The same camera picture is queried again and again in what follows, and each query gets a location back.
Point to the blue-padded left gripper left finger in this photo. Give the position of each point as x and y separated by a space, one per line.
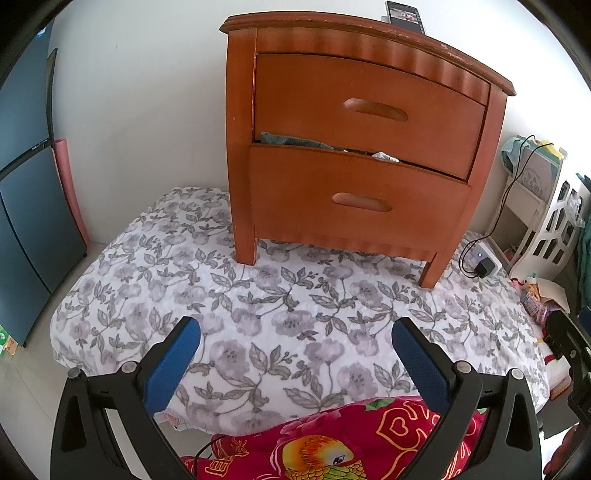
84 445

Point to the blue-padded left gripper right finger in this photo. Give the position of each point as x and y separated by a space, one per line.
508 445

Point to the wooden drawer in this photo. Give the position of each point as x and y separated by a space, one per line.
360 106
299 193

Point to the colourful toy clutter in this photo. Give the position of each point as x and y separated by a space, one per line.
541 297

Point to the black power adapter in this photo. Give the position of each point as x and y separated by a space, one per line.
485 267

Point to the white plastic shelf rack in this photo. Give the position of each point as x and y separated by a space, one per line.
543 213

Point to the white power strip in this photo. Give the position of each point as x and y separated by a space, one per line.
476 253

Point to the red floral parrot blanket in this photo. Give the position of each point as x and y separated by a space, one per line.
370 439

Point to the teal cloth on shelf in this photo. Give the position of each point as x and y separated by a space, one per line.
511 153

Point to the dark blue cabinet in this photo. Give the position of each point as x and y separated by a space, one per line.
40 240

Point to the grey floral quilt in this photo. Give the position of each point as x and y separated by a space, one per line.
303 330

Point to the brown wooden nightstand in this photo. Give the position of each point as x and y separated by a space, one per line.
359 39

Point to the pink rolled mat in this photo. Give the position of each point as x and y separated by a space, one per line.
61 158

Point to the smartphone on stand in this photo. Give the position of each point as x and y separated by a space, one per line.
404 16

